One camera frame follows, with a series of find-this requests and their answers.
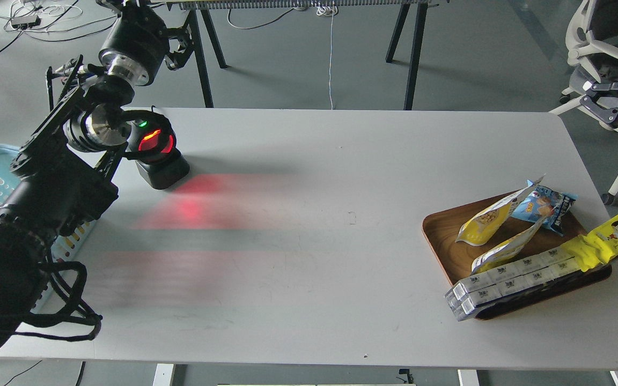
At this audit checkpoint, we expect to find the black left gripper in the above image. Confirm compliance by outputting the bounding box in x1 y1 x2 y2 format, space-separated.
99 2 194 86

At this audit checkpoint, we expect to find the yellow white snack pouch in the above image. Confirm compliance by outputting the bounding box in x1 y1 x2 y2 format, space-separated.
456 174 546 246

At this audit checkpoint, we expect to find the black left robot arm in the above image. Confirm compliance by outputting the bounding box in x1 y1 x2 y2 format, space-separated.
0 1 197 347

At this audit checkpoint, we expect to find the blue snack bag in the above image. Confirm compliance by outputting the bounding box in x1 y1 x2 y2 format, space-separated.
511 184 579 235

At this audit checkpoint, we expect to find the long yellow snack pack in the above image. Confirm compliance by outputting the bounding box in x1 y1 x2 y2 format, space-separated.
445 215 618 322

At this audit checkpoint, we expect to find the white office chair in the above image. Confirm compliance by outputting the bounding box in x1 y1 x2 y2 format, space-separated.
548 0 618 205

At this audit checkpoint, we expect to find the black barcode scanner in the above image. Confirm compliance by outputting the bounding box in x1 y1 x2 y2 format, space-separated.
122 110 190 190

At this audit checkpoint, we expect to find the brown wooden tray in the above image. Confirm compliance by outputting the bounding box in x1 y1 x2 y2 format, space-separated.
422 197 585 320

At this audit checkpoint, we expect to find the black trestle table frame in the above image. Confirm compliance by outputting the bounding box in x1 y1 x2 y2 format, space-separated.
164 1 436 110

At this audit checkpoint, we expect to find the white hanging cable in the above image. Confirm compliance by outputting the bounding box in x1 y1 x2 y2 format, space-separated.
316 5 340 110

